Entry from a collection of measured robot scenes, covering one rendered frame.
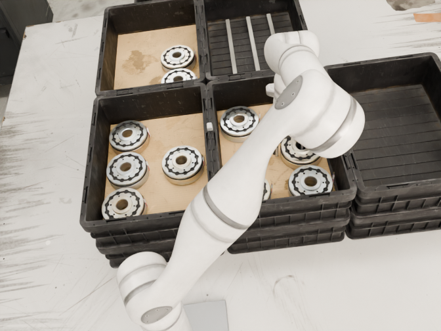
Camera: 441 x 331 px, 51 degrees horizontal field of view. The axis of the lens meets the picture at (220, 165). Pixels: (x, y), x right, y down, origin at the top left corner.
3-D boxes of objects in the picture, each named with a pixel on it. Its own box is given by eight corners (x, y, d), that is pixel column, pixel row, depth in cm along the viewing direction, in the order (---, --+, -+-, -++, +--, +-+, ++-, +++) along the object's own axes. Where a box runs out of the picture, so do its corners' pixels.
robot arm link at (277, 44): (262, 30, 91) (268, 50, 79) (306, 25, 91) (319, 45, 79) (264, 64, 95) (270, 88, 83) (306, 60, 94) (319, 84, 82)
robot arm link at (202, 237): (218, 228, 64) (193, 179, 70) (120, 332, 76) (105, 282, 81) (260, 234, 71) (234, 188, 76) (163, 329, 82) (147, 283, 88)
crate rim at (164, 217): (218, 217, 99) (217, 211, 97) (81, 233, 100) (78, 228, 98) (207, 87, 123) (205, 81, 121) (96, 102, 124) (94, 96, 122)
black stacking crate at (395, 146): (482, 205, 105) (502, 176, 96) (352, 221, 106) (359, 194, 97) (422, 85, 129) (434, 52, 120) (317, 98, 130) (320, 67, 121)
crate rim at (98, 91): (207, 87, 123) (205, 81, 121) (96, 102, 124) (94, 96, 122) (199, 0, 147) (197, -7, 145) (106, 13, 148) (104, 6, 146)
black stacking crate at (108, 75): (210, 111, 131) (205, 82, 122) (107, 125, 132) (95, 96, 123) (202, 25, 155) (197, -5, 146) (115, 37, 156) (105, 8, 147)
